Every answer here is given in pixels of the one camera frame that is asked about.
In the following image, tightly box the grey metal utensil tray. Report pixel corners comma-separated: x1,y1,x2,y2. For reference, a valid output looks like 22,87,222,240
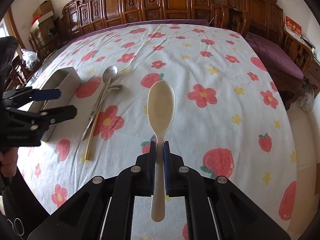
23,67,81,146

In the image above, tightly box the beige chopstick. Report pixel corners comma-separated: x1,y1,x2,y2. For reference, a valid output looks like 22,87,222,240
84,77,113,161

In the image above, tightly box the cream plastic spoon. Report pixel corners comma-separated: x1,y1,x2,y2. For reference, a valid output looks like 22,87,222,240
148,81,175,222

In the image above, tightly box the steel spoon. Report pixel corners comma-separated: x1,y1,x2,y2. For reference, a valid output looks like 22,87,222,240
81,85,122,141
83,66,118,137

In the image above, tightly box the person's left hand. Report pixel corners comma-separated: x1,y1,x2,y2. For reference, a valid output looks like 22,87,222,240
0,147,18,178

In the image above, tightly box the plastic bag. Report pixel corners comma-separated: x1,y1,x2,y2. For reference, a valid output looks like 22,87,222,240
21,49,41,70

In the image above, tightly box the cardboard boxes stack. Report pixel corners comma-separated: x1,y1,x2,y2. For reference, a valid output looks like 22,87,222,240
30,0,54,42

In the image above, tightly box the strawberry flower tablecloth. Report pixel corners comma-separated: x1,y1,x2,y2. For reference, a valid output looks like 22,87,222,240
16,23,298,240

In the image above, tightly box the wooden side shelf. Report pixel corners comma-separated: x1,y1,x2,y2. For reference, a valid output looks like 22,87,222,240
280,30,319,96

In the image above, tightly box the carved wooden bench back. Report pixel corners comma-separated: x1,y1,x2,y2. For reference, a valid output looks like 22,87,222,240
61,0,284,43

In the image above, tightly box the red card on shelf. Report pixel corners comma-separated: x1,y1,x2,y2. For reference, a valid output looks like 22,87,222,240
284,15,302,39

